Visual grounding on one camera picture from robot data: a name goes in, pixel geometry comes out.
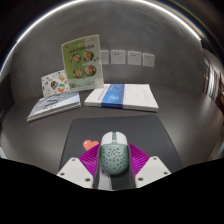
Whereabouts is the green and white perforated mouse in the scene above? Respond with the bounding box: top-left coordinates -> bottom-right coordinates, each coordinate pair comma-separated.
99,131 -> 130,176

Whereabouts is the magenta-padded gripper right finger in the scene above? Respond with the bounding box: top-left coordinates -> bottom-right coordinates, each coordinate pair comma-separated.
127,143 -> 172,189

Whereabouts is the grey striped cover book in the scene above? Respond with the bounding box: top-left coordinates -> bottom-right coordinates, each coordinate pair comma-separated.
26,90 -> 82,123

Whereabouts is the white card with colourful stickers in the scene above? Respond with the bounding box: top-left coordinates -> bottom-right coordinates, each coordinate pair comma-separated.
40,69 -> 70,98

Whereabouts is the green menu sign stand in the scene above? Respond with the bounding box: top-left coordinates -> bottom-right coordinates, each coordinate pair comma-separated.
60,33 -> 105,93

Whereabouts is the white book with blue band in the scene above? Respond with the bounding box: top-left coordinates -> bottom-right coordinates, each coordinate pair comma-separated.
83,83 -> 160,113

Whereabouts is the white wall sockets group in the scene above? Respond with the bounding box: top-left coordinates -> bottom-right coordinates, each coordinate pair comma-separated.
99,49 -> 156,69

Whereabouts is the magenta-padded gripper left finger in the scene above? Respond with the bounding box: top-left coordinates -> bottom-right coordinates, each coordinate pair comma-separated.
56,144 -> 113,191

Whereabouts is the black mouse pad with cat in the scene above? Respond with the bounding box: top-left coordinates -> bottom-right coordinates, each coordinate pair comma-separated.
59,115 -> 184,174

